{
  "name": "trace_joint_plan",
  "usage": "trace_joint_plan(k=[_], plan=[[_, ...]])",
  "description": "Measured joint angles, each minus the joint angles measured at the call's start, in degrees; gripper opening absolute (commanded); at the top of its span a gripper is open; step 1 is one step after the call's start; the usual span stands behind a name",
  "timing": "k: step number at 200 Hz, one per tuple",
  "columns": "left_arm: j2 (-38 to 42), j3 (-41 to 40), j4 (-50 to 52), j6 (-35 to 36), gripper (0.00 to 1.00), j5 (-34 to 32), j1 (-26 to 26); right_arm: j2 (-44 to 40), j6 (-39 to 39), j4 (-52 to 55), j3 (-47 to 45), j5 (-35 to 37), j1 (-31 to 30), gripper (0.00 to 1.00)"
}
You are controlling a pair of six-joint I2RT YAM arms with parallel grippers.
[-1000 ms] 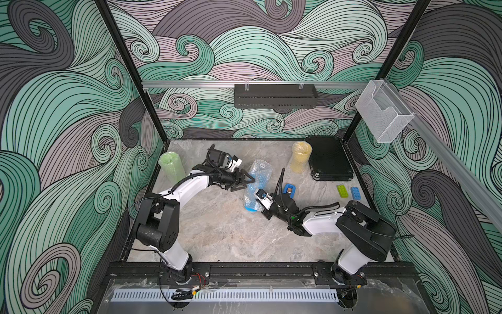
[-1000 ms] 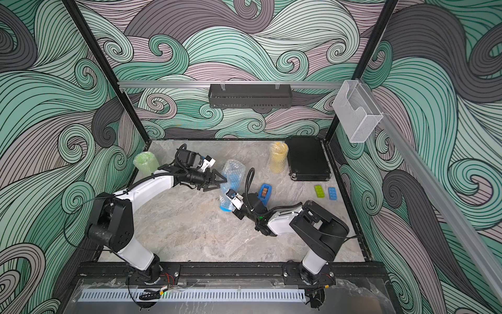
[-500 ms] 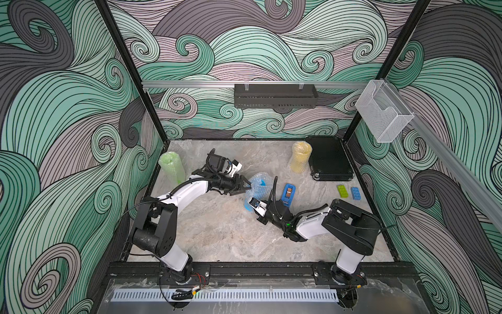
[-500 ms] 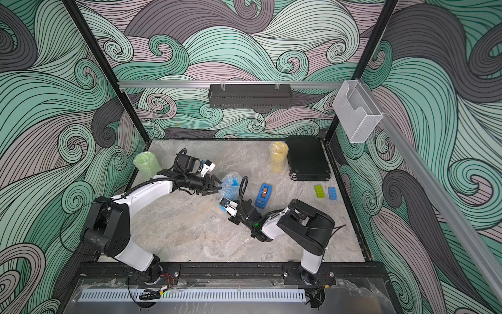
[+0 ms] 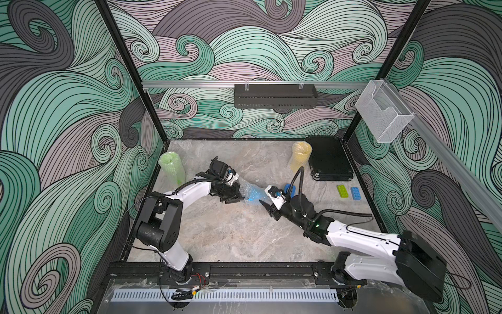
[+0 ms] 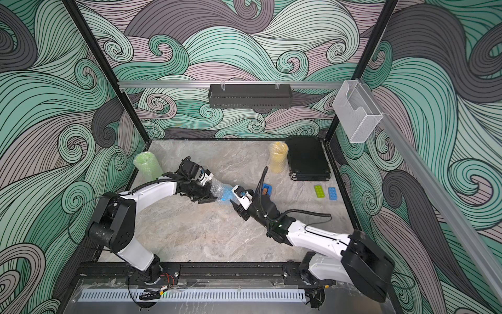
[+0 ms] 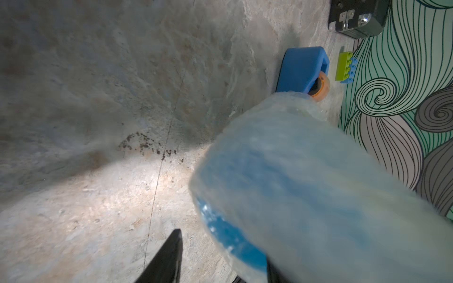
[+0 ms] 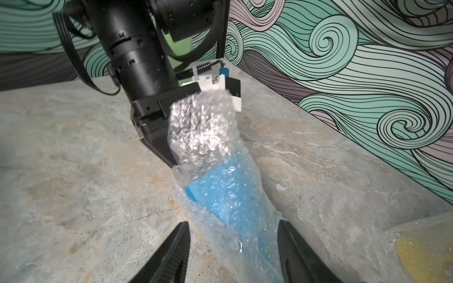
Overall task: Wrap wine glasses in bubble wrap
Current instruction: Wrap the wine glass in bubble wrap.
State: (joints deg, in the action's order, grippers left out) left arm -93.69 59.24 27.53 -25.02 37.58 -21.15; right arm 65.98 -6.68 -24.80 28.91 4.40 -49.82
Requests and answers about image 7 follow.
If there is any blue plastic wine glass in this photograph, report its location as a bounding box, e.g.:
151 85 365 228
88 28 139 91
189 115 380 272

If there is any blue toy brick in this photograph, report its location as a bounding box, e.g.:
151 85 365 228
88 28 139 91
341 57 358 84

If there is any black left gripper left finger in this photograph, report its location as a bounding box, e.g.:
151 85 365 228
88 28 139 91
135 229 183 283

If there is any green toy brick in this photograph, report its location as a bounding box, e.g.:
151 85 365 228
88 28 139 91
335 51 353 81

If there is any blue tape dispenser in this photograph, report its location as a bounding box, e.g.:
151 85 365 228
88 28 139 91
276 47 330 102

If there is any black hard case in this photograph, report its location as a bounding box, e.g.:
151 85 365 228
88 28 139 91
328 0 391 40

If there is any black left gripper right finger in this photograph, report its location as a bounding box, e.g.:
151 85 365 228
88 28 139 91
267 259 290 283

